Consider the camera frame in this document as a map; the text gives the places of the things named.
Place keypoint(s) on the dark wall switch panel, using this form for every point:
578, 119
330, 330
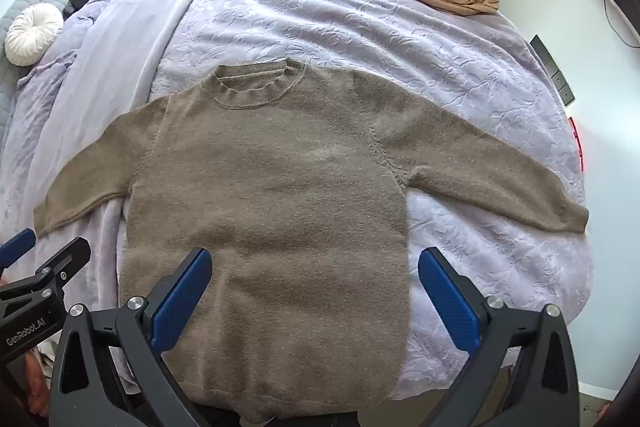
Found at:
550, 67

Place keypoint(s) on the lavender embossed blanket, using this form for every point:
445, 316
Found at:
350, 32

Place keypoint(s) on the red object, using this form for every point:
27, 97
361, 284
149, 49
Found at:
579, 147

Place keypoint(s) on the brown knit sweater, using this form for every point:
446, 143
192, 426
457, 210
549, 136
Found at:
275, 207

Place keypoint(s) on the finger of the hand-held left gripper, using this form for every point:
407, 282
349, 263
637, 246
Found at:
15, 247
65, 257

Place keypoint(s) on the smooth lilac duvet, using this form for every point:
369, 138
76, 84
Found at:
125, 32

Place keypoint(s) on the person's left hand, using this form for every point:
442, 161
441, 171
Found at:
36, 382

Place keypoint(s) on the white round pillow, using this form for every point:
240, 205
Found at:
32, 34

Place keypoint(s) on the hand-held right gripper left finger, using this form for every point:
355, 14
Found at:
182, 297

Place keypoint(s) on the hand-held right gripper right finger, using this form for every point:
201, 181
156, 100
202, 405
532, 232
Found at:
450, 302

